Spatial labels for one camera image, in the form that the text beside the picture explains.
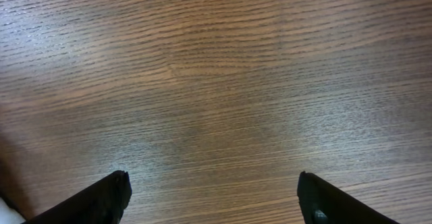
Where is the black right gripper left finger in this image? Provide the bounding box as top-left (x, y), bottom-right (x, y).
top-left (24, 170), bottom-right (132, 224)

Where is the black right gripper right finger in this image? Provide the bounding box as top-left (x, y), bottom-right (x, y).
top-left (297, 171), bottom-right (398, 224)

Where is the white t-shirt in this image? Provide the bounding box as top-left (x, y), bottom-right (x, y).
top-left (0, 198), bottom-right (26, 224)

